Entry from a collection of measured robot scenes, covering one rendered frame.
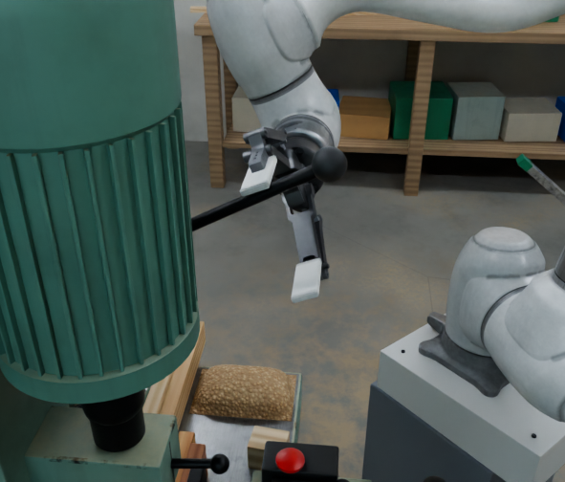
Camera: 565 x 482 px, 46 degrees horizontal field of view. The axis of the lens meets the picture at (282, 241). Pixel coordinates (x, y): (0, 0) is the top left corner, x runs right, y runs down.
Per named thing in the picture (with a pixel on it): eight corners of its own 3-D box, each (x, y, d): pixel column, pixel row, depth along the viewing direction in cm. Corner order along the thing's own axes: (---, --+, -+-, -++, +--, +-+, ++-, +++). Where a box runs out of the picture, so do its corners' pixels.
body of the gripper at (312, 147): (284, 198, 89) (276, 231, 81) (259, 142, 85) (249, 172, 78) (336, 181, 87) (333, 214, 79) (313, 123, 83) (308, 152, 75)
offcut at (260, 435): (289, 452, 84) (290, 430, 82) (283, 474, 81) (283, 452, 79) (254, 446, 85) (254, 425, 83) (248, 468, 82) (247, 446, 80)
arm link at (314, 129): (258, 126, 90) (252, 142, 85) (320, 104, 88) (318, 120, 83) (283, 183, 94) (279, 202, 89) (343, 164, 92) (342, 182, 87)
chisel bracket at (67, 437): (167, 524, 67) (160, 468, 63) (35, 513, 68) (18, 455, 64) (184, 466, 73) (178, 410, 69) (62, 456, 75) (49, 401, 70)
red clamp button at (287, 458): (303, 476, 67) (303, 470, 66) (273, 473, 67) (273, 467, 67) (305, 453, 69) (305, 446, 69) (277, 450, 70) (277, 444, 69)
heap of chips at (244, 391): (291, 421, 89) (292, 401, 87) (188, 413, 90) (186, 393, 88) (296, 375, 96) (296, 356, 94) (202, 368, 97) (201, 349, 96)
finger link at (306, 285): (295, 264, 77) (298, 269, 77) (290, 298, 71) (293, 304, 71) (319, 256, 76) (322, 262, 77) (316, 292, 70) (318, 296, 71)
